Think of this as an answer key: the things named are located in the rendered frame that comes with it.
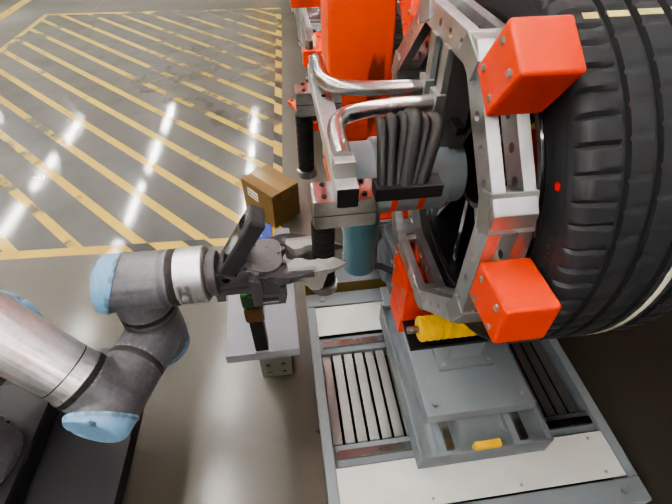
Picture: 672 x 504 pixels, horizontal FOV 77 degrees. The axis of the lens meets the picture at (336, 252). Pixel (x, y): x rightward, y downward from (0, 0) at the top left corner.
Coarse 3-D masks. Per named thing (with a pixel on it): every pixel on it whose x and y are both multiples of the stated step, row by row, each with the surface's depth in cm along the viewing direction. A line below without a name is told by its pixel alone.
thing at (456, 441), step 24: (384, 312) 144; (384, 336) 142; (408, 384) 125; (408, 408) 118; (408, 432) 120; (432, 432) 114; (456, 432) 115; (480, 432) 115; (504, 432) 115; (528, 432) 113; (432, 456) 108; (456, 456) 110; (480, 456) 113
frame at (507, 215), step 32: (448, 0) 67; (416, 32) 75; (448, 32) 61; (480, 32) 55; (416, 64) 88; (480, 96) 53; (480, 128) 54; (512, 128) 54; (480, 160) 55; (512, 160) 55; (480, 192) 55; (512, 192) 53; (416, 224) 103; (480, 224) 56; (512, 224) 54; (480, 256) 58; (512, 256) 58; (416, 288) 90; (448, 288) 86; (480, 320) 69
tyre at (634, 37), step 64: (512, 0) 59; (576, 0) 51; (640, 0) 52; (640, 64) 49; (576, 128) 49; (640, 128) 48; (576, 192) 50; (640, 192) 50; (576, 256) 53; (640, 256) 54; (576, 320) 62; (640, 320) 66
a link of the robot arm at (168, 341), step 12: (168, 312) 68; (180, 312) 73; (156, 324) 67; (168, 324) 69; (180, 324) 73; (120, 336) 69; (132, 336) 67; (144, 336) 67; (156, 336) 68; (168, 336) 70; (180, 336) 73; (144, 348) 66; (156, 348) 68; (168, 348) 70; (180, 348) 74; (168, 360) 70
